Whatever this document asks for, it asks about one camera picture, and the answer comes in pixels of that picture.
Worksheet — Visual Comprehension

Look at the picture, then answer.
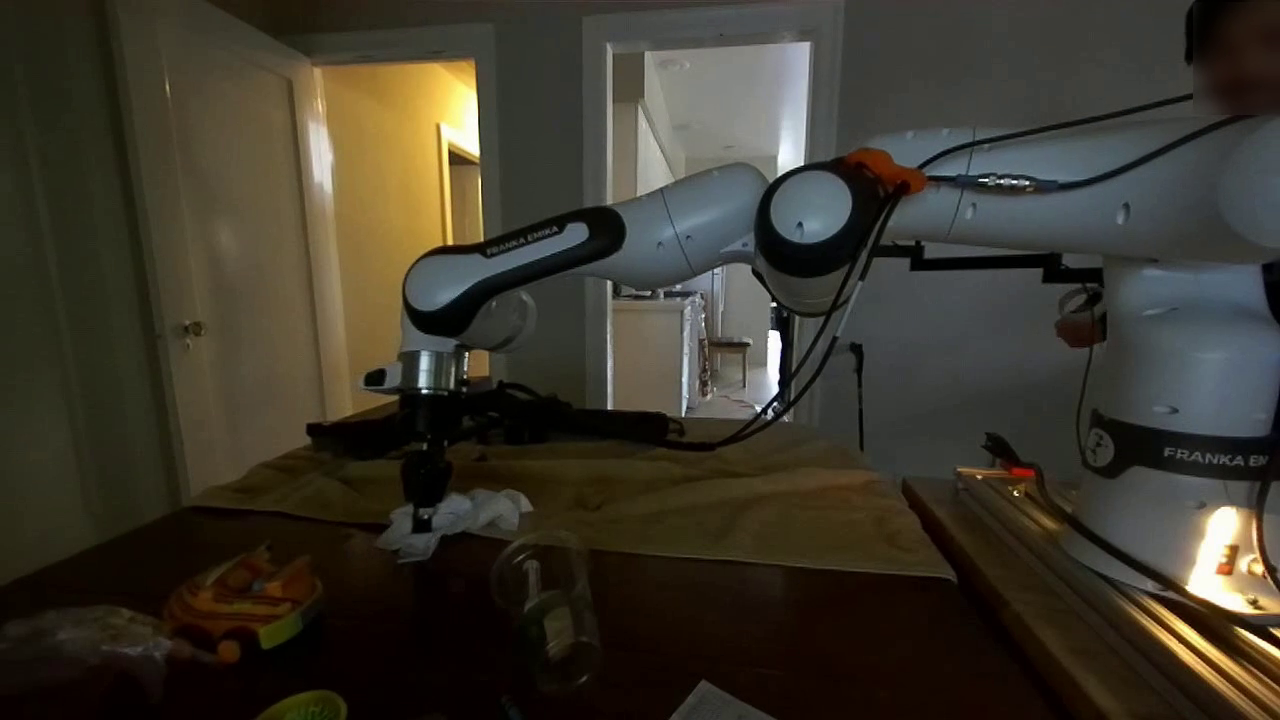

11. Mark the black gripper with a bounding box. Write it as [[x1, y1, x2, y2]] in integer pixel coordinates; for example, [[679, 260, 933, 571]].
[[377, 391, 496, 532]]

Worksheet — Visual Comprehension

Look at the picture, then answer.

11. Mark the white napkin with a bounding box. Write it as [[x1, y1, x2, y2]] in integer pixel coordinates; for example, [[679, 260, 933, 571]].
[[379, 489, 534, 563]]

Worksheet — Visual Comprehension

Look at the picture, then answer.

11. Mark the clear plastic cup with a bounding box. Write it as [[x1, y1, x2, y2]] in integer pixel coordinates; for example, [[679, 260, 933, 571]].
[[489, 532, 604, 696]]

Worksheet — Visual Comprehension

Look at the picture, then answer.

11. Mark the yellow-green tennis ball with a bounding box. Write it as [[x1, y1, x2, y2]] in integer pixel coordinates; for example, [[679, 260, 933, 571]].
[[258, 689, 348, 720]]

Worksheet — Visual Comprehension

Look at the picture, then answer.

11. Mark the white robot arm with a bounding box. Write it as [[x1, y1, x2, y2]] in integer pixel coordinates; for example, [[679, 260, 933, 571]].
[[370, 120, 1280, 621]]

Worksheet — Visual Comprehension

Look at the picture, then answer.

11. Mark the orange toy in wrapper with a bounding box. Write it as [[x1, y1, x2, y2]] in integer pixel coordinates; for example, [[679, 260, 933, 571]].
[[161, 544, 323, 664]]

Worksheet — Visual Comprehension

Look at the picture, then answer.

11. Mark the dark keyboard case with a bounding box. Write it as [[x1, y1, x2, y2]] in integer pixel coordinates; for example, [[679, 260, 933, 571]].
[[310, 391, 686, 459]]

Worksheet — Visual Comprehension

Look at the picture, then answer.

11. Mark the crumpled plastic bag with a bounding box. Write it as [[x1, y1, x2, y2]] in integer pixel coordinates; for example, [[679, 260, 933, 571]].
[[0, 605, 191, 706]]

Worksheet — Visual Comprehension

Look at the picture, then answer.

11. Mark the tan cloth right side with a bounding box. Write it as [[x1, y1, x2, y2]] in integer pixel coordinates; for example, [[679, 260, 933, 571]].
[[197, 423, 952, 579]]

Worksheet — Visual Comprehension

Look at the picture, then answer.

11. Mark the white door with knob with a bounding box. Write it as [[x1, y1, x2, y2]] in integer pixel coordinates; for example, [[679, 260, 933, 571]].
[[108, 0, 353, 501]]

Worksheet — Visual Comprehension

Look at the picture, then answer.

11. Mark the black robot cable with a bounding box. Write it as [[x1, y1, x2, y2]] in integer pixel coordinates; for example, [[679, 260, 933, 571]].
[[475, 93, 1280, 456]]

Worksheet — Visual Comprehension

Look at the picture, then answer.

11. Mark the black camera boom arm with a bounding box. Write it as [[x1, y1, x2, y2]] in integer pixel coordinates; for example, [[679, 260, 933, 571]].
[[884, 244, 1107, 348]]

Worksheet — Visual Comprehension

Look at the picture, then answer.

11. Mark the wooden rail beside base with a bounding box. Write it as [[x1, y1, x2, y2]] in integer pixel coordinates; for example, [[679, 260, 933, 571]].
[[906, 478, 1280, 720]]

